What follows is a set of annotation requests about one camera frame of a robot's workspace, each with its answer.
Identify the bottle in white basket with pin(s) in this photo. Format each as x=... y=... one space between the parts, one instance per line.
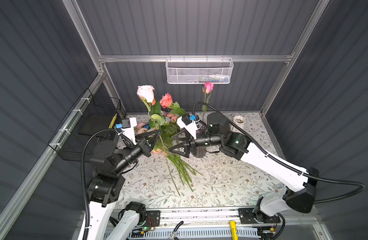
x=219 y=78

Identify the pink glass vase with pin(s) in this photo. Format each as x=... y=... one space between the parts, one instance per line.
x=198 y=152

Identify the light pink rose stem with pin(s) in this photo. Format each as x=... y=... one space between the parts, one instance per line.
x=165 y=123

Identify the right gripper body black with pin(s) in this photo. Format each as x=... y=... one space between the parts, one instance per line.
x=205 y=141

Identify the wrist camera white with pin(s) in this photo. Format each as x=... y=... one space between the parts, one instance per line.
x=190 y=123
x=128 y=125

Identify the floral patterned table mat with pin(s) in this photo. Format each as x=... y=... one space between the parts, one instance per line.
x=221 y=182

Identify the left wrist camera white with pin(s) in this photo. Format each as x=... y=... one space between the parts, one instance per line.
x=128 y=125

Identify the magenta rose stem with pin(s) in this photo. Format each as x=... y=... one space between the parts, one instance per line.
x=207 y=89

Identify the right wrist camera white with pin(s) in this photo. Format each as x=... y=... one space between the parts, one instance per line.
x=190 y=123

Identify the black wire basket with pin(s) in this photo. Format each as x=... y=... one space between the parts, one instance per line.
x=92 y=113

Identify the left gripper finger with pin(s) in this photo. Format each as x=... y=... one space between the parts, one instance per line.
x=145 y=135
x=153 y=138

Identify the coral red rose stem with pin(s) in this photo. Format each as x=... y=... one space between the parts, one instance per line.
x=168 y=103

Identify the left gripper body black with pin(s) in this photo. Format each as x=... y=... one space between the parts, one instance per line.
x=140 y=149

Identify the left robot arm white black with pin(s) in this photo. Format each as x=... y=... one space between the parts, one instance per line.
x=103 y=191

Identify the white ribbed ceramic vase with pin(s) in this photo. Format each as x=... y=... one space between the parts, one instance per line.
x=239 y=121

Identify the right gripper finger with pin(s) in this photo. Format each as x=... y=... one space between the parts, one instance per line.
x=182 y=136
x=182 y=149

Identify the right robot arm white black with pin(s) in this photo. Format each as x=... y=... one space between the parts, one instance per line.
x=298 y=192

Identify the yellow tool at front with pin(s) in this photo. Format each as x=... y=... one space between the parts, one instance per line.
x=233 y=230

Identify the yellow marker in black basket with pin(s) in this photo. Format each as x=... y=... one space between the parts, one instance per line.
x=113 y=121

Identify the white wire mesh basket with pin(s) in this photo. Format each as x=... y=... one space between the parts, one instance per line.
x=182 y=71

